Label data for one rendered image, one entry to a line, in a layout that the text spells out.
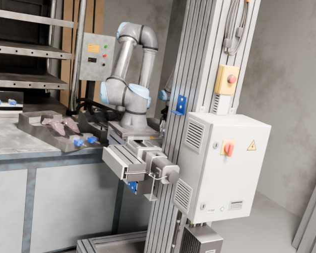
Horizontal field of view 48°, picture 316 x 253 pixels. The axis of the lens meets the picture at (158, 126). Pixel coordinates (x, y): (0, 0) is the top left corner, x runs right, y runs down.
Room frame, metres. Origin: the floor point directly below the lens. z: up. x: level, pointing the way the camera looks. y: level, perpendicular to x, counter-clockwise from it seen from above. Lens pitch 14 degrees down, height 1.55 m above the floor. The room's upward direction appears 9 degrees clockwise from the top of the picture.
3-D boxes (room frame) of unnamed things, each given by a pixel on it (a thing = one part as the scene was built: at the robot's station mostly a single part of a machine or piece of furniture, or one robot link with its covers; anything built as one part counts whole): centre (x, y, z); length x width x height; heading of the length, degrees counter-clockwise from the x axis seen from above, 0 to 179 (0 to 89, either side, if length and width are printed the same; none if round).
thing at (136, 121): (1.92, 0.13, 1.09); 0.15 x 0.15 x 0.10
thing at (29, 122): (2.24, 0.64, 0.86); 0.50 x 0.26 x 0.11; 55
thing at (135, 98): (1.92, 0.14, 1.20); 0.13 x 0.12 x 0.14; 86
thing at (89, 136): (2.13, 0.39, 0.86); 0.13 x 0.05 x 0.05; 55
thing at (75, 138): (2.04, 0.45, 0.86); 0.13 x 0.05 x 0.05; 55
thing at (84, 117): (2.52, 0.41, 0.87); 0.50 x 0.26 x 0.14; 37
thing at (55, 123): (2.24, 0.64, 0.90); 0.26 x 0.18 x 0.08; 55
